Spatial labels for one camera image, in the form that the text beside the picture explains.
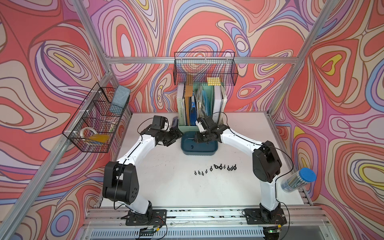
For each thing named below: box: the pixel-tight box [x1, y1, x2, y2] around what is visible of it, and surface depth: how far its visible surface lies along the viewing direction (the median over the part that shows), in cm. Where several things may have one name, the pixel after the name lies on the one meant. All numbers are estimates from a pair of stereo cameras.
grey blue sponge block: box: [112, 85, 131, 109], surface depth 83 cm
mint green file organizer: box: [176, 84, 214, 132], surface depth 98 cm
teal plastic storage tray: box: [181, 131, 219, 156], surface depth 99 cm
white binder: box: [212, 85, 222, 124], surface depth 98 cm
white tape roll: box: [80, 127, 99, 139], surface depth 70 cm
